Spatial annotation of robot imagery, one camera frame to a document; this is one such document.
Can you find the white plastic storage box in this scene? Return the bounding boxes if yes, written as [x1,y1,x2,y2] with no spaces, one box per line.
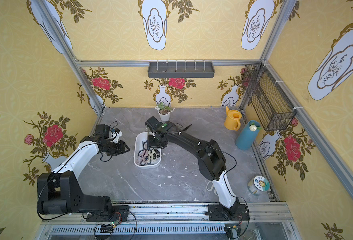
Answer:
[134,132,162,169]

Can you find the yellow watering can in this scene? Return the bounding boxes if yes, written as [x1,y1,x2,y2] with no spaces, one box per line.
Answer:
[224,107,242,131]

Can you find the white kitchen shears front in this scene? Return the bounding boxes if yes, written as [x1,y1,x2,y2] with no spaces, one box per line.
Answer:
[206,181,218,196]

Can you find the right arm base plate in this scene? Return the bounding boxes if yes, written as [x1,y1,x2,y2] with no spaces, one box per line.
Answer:
[205,204,249,221]

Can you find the cream kitchen shears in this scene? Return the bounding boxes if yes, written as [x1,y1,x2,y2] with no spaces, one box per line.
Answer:
[149,149,161,162]

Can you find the grey wall shelf rack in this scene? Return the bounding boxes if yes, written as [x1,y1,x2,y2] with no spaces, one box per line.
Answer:
[148,60,215,79]

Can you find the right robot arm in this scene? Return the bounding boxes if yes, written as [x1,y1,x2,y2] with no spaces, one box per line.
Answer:
[145,117,240,220]

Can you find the tape roll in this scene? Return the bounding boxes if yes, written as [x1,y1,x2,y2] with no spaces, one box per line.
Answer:
[247,176,270,196]

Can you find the black wire mesh basket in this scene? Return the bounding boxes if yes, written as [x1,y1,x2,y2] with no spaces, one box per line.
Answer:
[242,63,296,131]

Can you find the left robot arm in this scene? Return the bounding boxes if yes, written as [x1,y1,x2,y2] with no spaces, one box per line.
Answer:
[37,125,130,217]

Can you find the small potted plant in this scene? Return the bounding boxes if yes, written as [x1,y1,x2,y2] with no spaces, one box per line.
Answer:
[155,102,174,122]

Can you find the small black scissors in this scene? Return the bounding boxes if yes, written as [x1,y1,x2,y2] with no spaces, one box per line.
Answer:
[142,141,149,151]

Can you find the pink handled scissors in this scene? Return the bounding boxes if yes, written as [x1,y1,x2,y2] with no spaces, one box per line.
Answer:
[137,150,151,166]

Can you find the teal bottle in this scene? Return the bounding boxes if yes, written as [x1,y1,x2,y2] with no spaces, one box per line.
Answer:
[235,121,261,150]

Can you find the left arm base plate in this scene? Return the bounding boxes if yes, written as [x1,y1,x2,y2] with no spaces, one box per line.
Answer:
[86,205,130,223]

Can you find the aluminium front rail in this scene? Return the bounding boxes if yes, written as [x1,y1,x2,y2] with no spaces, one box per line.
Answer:
[34,202,303,240]

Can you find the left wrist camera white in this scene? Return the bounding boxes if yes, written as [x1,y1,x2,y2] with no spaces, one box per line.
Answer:
[110,128,122,143]

